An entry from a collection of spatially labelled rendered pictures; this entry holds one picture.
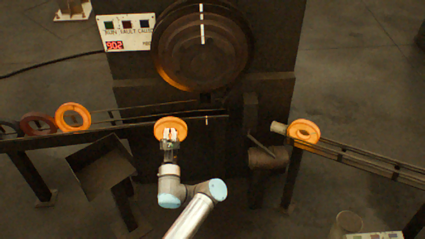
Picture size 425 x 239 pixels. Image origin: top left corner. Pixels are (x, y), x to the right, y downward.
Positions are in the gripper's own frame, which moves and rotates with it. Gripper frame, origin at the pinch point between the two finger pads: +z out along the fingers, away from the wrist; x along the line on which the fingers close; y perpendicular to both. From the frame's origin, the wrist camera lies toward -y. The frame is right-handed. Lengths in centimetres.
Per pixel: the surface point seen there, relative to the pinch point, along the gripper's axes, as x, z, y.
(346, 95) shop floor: -141, 82, -111
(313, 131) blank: -69, -1, -9
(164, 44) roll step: -0.4, 26.1, 27.5
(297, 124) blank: -62, 3, -9
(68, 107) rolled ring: 55, 23, -15
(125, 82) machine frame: 24.2, 31.2, -6.3
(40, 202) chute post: 95, -7, -86
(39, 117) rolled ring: 70, 18, -15
